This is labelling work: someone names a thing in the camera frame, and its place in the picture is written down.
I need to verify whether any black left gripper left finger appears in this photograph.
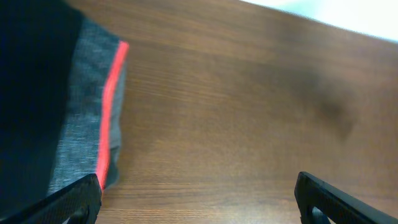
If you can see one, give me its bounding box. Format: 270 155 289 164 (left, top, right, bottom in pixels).
1 174 102 224

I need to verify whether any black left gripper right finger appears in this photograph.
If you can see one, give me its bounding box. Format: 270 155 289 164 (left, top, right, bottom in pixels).
294 172 397 224

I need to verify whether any black leggings red waistband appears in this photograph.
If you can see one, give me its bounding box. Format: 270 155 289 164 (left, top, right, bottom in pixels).
1 0 129 218

